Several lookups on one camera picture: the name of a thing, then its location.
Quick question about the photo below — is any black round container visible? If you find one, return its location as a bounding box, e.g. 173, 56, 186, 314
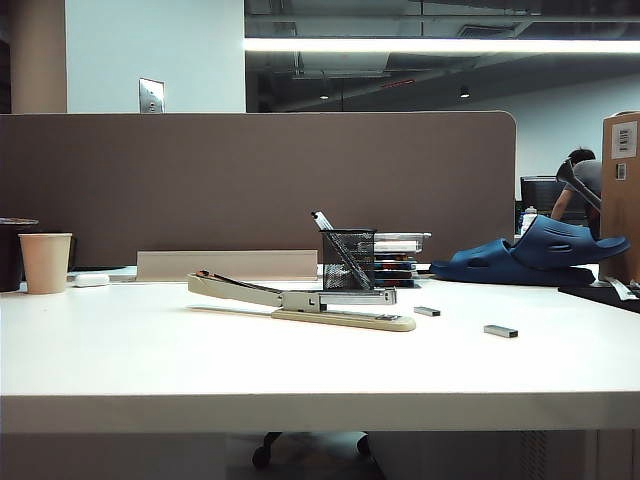
0, 217, 40, 294

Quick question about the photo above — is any blue foam slipper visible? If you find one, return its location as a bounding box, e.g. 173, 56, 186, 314
429, 238, 596, 288
513, 215, 632, 272

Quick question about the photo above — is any white pen with black cap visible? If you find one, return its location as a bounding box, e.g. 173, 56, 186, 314
310, 210, 374, 290

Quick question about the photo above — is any black mesh pen holder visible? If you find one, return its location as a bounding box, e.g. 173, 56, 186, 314
319, 228, 378, 292

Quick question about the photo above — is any brown cardboard box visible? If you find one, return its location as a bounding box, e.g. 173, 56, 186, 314
598, 110, 640, 282

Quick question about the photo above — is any black desk mat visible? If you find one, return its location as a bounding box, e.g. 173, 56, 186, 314
557, 280, 640, 315

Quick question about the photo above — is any brown desk divider panel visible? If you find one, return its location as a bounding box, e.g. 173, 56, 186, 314
0, 110, 518, 270

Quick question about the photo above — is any white water bottle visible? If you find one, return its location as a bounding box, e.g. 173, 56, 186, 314
519, 205, 540, 236

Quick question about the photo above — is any beige long-reach stapler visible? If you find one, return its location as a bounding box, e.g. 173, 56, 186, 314
186, 268, 417, 333

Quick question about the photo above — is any beige paper cup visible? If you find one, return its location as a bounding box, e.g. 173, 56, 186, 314
18, 232, 74, 295

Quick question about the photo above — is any metal wall switch plate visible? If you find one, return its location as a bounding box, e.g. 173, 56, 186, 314
138, 77, 168, 114

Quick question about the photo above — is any long ceiling light strip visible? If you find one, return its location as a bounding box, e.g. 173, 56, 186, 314
244, 36, 640, 54

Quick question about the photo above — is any beige cable tray cover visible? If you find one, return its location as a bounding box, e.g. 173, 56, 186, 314
136, 249, 320, 282

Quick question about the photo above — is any person in grey shirt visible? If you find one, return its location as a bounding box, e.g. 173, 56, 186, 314
552, 147, 605, 225

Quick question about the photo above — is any white plastic strip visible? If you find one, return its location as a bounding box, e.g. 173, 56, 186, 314
604, 276, 635, 301

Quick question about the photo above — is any black monitor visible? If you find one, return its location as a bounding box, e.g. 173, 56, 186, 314
519, 175, 569, 219

